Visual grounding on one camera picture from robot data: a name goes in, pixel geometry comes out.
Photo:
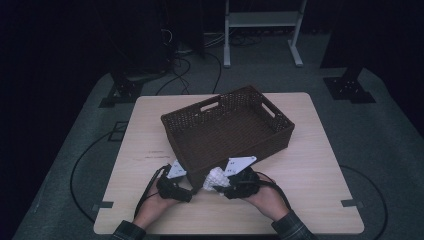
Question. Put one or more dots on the black tape square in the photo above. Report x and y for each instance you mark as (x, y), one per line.
(111, 131)

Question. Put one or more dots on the brown woven basket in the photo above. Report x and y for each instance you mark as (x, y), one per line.
(226, 133)

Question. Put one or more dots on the person's right hand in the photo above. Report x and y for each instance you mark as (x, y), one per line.
(266, 203)

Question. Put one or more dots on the black stand base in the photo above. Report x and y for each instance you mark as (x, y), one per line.
(348, 88)
(125, 90)

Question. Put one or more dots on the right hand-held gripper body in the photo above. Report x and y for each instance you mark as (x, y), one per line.
(243, 183)

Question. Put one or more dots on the white metal stand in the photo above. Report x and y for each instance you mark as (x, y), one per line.
(263, 19)

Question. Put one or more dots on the person's left hand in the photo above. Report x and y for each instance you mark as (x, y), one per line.
(151, 210)

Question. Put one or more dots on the white knitted cloth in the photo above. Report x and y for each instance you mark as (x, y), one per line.
(215, 178)

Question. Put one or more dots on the grey tape mark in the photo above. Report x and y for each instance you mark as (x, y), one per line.
(103, 205)
(351, 202)

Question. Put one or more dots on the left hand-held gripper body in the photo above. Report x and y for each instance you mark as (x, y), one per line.
(170, 186)

